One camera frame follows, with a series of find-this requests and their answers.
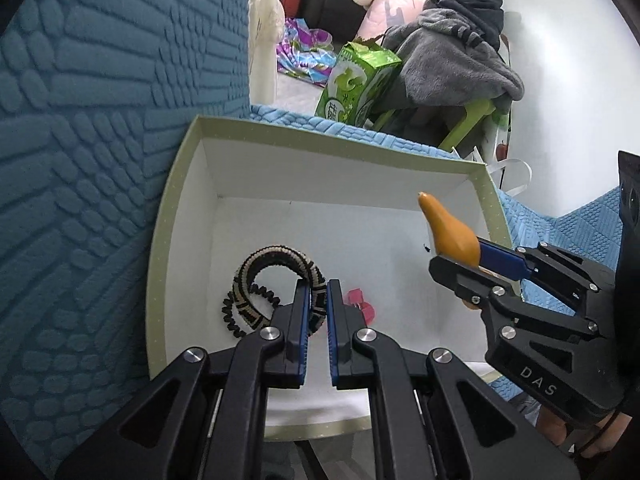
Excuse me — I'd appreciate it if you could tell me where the green tissue carton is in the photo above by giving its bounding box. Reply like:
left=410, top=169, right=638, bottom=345
left=314, top=38, right=402, bottom=127

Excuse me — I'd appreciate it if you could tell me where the pink hair clip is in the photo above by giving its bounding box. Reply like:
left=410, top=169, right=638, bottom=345
left=344, top=288, right=375, bottom=326

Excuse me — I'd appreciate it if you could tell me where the black coil hair tie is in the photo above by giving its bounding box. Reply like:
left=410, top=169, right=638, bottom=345
left=220, top=283, right=284, bottom=339

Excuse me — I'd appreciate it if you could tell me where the left blue covered chair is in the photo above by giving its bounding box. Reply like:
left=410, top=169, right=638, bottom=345
left=1, top=0, right=250, bottom=476

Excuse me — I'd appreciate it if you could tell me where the colourful purple cloth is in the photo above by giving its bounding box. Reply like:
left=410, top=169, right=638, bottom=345
left=276, top=18, right=337, bottom=87

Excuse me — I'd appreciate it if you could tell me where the green white cardboard box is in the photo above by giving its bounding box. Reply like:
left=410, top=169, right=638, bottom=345
left=145, top=114, right=516, bottom=443

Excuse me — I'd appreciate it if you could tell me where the grey fleece blanket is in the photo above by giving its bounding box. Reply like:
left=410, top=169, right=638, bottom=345
left=376, top=8, right=525, bottom=112

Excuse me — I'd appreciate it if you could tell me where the green plastic stool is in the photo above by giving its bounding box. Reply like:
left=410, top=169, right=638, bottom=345
left=371, top=99, right=496, bottom=152

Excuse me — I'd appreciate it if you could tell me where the black suitcase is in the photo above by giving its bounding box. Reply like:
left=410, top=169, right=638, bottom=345
left=300, top=0, right=366, bottom=41

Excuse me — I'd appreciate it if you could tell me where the cream lace covered table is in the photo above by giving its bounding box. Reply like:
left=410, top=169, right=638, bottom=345
left=248, top=0, right=285, bottom=105

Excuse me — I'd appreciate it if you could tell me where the woven black beige bracelet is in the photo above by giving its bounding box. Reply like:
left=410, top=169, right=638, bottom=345
left=230, top=244, right=329, bottom=334

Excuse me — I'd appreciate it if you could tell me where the person right hand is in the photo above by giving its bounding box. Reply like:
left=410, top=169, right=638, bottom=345
left=537, top=406, right=632, bottom=461

